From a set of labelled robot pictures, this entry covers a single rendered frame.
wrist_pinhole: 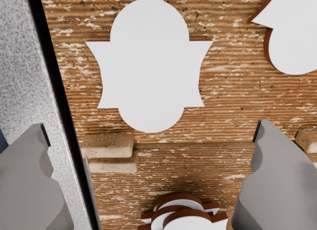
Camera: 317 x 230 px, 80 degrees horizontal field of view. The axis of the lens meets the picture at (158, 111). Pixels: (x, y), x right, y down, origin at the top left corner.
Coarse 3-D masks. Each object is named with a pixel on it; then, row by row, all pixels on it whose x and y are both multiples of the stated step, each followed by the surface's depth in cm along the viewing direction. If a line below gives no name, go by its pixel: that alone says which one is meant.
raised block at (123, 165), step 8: (136, 152) 24; (96, 160) 23; (104, 160) 23; (112, 160) 23; (120, 160) 23; (128, 160) 23; (136, 160) 23; (96, 168) 23; (104, 168) 23; (112, 168) 23; (120, 168) 23; (128, 168) 23; (136, 168) 23
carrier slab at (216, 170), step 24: (144, 144) 26; (168, 144) 26; (192, 144) 26; (216, 144) 26; (240, 144) 26; (144, 168) 27; (168, 168) 27; (192, 168) 27; (216, 168) 27; (240, 168) 27; (96, 192) 29; (120, 192) 29; (144, 192) 29; (168, 192) 30; (192, 192) 30; (216, 192) 30; (120, 216) 32
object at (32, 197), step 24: (24, 144) 9; (48, 144) 11; (0, 168) 8; (24, 168) 8; (48, 168) 9; (0, 192) 7; (24, 192) 7; (48, 192) 7; (0, 216) 6; (24, 216) 6; (48, 216) 6
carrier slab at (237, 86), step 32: (64, 0) 17; (96, 0) 17; (128, 0) 17; (192, 0) 17; (224, 0) 17; (256, 0) 17; (64, 32) 18; (96, 32) 18; (192, 32) 18; (224, 32) 18; (256, 32) 18; (64, 64) 19; (96, 64) 19; (224, 64) 20; (256, 64) 20; (96, 96) 21; (224, 96) 22; (256, 96) 22; (288, 96) 22; (96, 128) 23; (128, 128) 23; (192, 128) 24; (224, 128) 24; (288, 128) 24
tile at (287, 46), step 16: (272, 0) 16; (288, 0) 16; (304, 0) 16; (256, 16) 17; (272, 16) 17; (288, 16) 17; (304, 16) 17; (272, 32) 17; (288, 32) 17; (304, 32) 17; (272, 48) 18; (288, 48) 18; (304, 48) 18; (272, 64) 19; (288, 64) 19; (304, 64) 19
